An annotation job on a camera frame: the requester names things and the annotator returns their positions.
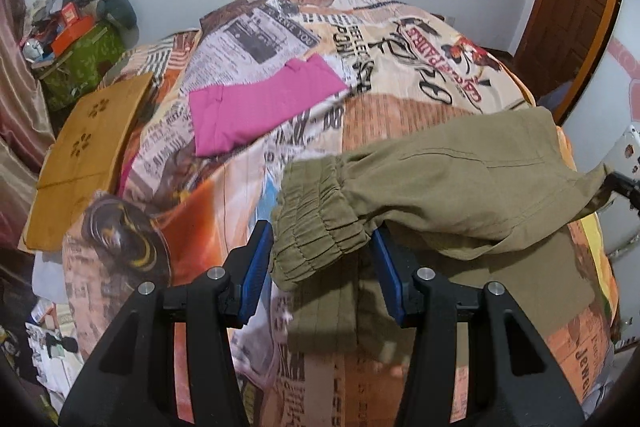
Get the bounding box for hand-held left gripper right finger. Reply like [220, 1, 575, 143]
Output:
[369, 226, 587, 427]

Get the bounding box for brown wooden door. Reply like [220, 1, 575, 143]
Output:
[512, 0, 627, 118]

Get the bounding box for printed newspaper pattern blanket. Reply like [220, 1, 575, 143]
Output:
[32, 0, 622, 427]

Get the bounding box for white wardrobe panel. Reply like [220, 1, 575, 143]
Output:
[560, 0, 640, 258]

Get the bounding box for wooden lap desk board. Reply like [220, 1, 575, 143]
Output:
[22, 72, 155, 253]

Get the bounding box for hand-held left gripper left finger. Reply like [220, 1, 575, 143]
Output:
[58, 220, 274, 427]

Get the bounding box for small red box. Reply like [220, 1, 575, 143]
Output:
[57, 2, 84, 28]

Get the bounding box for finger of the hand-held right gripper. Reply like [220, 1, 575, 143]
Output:
[606, 173, 640, 210]

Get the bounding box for orange cardboard box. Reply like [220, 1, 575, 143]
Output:
[50, 14, 96, 56]

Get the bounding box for pink satin curtain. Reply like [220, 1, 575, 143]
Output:
[0, 0, 57, 253]

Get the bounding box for green patterned storage box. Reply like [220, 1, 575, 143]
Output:
[32, 19, 126, 112]

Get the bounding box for pile of floor clutter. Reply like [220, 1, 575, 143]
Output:
[0, 297, 86, 408]

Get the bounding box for pink folded garment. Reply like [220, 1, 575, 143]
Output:
[189, 54, 349, 158]

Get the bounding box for olive green pants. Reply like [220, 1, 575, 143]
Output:
[269, 107, 614, 358]

